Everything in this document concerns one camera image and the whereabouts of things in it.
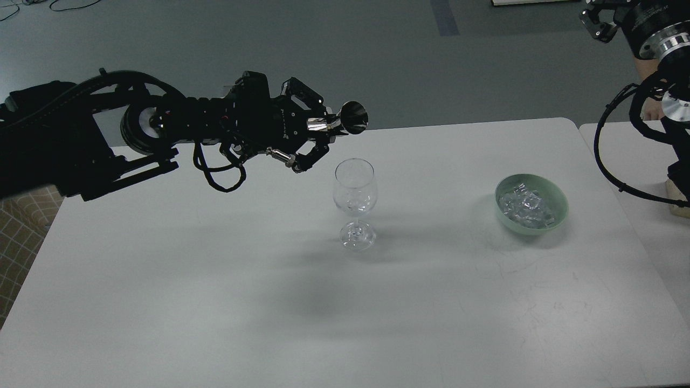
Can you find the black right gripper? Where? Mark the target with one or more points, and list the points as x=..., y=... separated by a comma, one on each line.
x=653, y=29

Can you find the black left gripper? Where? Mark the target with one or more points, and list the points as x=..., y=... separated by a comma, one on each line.
x=252, y=122

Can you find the steel double jigger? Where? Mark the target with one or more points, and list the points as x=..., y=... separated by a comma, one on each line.
x=352, y=118

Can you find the person's bare forearm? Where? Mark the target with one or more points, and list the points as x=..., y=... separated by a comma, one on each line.
x=645, y=68

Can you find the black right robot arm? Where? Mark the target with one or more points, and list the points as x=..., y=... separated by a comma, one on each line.
x=669, y=84

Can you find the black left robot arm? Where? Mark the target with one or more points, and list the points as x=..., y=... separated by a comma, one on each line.
x=118, y=129

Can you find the clear wine glass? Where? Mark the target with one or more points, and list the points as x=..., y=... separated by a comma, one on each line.
x=355, y=193

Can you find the clear ice cubes pile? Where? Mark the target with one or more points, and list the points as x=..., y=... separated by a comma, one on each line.
x=525, y=206

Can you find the person's hand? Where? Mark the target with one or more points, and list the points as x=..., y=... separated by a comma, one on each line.
x=652, y=110

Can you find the beige block on side table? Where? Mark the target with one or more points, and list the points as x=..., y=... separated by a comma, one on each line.
x=674, y=193

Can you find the green bowl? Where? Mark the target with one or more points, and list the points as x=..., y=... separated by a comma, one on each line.
x=547, y=189

